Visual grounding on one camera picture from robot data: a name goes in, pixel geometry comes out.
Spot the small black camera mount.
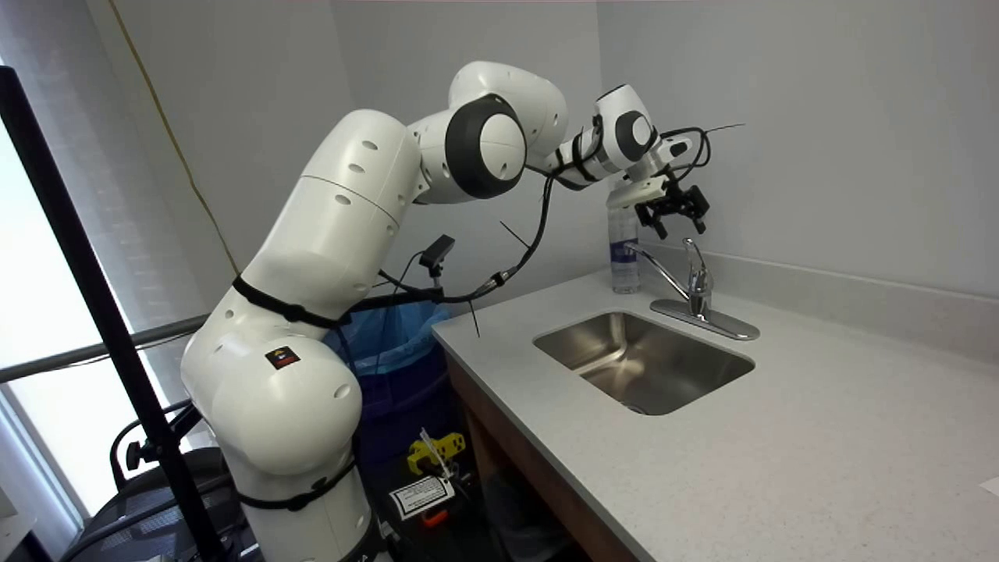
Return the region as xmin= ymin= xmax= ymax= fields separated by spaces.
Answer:
xmin=418 ymin=234 xmax=454 ymax=277

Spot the blue trash bin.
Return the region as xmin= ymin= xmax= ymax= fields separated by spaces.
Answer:
xmin=325 ymin=302 xmax=461 ymax=491

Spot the black tripod pole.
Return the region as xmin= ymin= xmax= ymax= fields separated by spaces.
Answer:
xmin=0 ymin=67 xmax=228 ymax=562

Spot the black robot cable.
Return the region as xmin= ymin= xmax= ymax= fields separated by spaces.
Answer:
xmin=228 ymin=122 xmax=719 ymax=333

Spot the black office chair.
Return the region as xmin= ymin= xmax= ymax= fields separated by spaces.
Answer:
xmin=60 ymin=421 xmax=262 ymax=562

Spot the clear smartwater plastic bottle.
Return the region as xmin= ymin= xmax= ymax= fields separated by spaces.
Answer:
xmin=607 ymin=206 xmax=640 ymax=294

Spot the yellow black clamp tool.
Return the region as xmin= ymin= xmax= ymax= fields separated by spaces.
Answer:
xmin=406 ymin=432 xmax=464 ymax=474

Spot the stainless steel sink basin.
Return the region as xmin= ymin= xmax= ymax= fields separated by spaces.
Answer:
xmin=532 ymin=311 xmax=755 ymax=415

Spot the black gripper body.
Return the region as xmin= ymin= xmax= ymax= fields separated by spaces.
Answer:
xmin=635 ymin=181 xmax=707 ymax=236

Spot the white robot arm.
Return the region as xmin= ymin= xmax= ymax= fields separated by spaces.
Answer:
xmin=182 ymin=60 xmax=689 ymax=562

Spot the chrome sink faucet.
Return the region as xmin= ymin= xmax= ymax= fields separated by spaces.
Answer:
xmin=640 ymin=236 xmax=758 ymax=339

